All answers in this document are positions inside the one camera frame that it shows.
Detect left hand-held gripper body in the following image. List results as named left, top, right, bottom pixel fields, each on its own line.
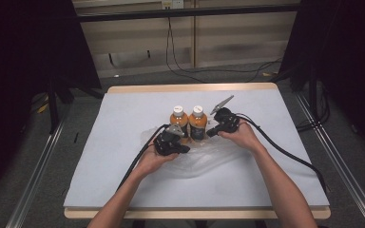
left=153, top=123, right=185, bottom=157

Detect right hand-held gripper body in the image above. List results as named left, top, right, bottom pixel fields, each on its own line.
left=209, top=94, right=240, bottom=134

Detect orange juice bottle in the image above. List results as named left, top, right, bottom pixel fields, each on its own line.
left=169, top=104, right=190, bottom=144
left=188, top=104, right=209, bottom=143

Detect clear plastic bag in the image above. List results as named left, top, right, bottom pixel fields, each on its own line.
left=139, top=126, right=245, bottom=181

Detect person's right hand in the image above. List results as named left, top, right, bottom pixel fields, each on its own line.
left=218, top=121, right=265, bottom=154

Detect person's left hand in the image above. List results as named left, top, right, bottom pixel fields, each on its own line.
left=135, top=145, right=180, bottom=179

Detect wooden table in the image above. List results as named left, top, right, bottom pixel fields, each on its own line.
left=64, top=82, right=332, bottom=220

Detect white table mat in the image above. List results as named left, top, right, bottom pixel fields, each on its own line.
left=64, top=89, right=331, bottom=209

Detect black horizontal bar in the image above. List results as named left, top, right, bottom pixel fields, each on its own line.
left=75, top=3, right=300, bottom=23

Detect black metal stand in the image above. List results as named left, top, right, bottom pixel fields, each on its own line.
left=46, top=74, right=62, bottom=135

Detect dark curtain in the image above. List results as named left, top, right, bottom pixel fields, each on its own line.
left=0, top=0, right=103, bottom=203
left=279, top=0, right=365, bottom=153

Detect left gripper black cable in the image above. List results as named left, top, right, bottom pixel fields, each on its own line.
left=116, top=123, right=169, bottom=192

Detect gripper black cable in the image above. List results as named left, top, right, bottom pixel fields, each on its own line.
left=116, top=123, right=169, bottom=192
left=236, top=112, right=328, bottom=195

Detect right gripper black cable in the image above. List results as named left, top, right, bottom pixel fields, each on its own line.
left=236, top=112, right=328, bottom=195

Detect black floor cables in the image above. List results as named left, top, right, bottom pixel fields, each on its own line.
left=295, top=83, right=332, bottom=133

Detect black wall cable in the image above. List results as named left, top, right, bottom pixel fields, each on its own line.
left=164, top=17, right=207, bottom=85
left=168, top=17, right=283, bottom=75

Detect metal floor rail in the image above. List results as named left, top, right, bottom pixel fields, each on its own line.
left=5, top=117, right=69, bottom=228
left=294, top=90, right=365, bottom=228

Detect white wall outlet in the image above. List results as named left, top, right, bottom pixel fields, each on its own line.
left=161, top=0, right=185, bottom=10

